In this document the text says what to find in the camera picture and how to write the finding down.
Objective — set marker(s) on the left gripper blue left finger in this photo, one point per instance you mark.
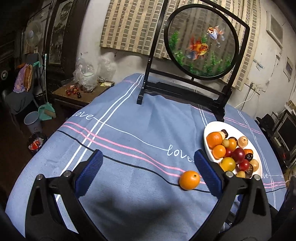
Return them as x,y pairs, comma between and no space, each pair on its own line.
43,217

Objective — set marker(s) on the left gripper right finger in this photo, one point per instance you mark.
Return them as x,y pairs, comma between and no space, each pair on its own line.
224,186

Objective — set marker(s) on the dark maroon fruit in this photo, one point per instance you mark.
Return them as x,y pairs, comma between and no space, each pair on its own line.
249,172

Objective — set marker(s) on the red apple-like fruit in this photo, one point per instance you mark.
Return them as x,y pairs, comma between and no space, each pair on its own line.
228,153

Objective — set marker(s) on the large yellow-brown round fruit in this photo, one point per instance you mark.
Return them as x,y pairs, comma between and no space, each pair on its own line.
255,164

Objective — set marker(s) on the small orange tangerine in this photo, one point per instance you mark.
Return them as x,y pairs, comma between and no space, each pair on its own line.
219,151

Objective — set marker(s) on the small orange fruit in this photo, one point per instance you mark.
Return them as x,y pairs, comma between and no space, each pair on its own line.
189,180

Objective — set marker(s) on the pale tan small fruit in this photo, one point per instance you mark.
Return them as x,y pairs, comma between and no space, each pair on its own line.
225,143

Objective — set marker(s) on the tan brown pear fruit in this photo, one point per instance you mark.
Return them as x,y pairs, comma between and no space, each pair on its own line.
243,141

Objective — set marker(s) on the large orange tangerine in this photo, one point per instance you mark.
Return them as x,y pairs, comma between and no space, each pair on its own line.
213,139

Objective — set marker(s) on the pale yellow longan fruit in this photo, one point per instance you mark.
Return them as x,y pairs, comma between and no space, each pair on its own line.
222,135

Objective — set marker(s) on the dark purple plum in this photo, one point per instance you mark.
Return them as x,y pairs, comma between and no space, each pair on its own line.
225,132

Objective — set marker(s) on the dark red cherry tomato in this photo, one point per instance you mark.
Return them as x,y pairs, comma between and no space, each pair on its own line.
238,155

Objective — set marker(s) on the dark brown mangosteen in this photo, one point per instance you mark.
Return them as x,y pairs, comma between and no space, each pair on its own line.
249,157

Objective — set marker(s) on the orange cherry tomato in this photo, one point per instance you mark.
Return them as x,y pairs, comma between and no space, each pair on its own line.
233,144

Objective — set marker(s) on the white oval plate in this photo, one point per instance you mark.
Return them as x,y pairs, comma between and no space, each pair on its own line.
217,126

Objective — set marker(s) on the green dustpan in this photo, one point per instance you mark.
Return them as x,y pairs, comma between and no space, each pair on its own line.
46,112

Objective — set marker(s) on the blue striped tablecloth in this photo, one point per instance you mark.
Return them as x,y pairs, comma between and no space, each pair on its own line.
136,193

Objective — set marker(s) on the grey waste bin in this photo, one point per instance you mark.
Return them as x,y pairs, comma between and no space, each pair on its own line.
33,122

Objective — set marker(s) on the wooden side table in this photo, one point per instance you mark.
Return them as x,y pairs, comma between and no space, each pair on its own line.
75,96

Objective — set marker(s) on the clear plastic bag jar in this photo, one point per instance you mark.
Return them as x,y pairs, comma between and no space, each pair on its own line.
84,74

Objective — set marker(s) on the white electric fan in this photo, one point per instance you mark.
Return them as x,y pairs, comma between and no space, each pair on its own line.
33,33

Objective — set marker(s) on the dark framed painting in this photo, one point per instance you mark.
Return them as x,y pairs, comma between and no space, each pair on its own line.
63,35

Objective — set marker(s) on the beige checked curtain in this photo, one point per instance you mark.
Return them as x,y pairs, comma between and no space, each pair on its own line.
130,26

